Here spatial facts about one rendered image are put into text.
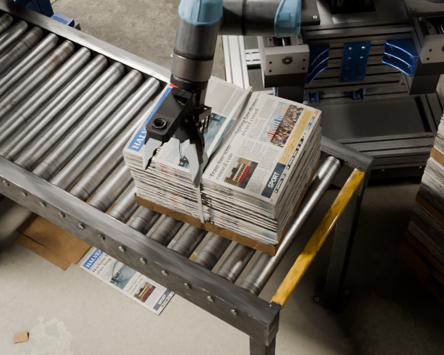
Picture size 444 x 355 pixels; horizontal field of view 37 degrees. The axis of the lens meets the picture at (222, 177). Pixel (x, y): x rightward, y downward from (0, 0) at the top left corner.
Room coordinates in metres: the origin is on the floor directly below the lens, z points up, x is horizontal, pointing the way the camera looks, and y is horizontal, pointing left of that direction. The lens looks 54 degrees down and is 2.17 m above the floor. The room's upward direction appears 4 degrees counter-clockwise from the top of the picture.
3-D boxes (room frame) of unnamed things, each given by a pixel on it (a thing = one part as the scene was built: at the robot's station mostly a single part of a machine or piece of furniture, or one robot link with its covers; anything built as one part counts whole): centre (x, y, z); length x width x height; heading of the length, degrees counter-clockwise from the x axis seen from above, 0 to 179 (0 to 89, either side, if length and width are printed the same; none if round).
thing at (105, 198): (1.13, 0.20, 0.77); 0.47 x 0.05 x 0.05; 144
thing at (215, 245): (0.94, -0.06, 0.77); 0.47 x 0.05 x 0.05; 144
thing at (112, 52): (1.41, 0.16, 0.74); 1.34 x 0.05 x 0.12; 54
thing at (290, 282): (0.81, -0.23, 0.81); 0.43 x 0.03 x 0.02; 144
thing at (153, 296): (1.23, 0.33, 0.00); 0.37 x 0.28 x 0.01; 54
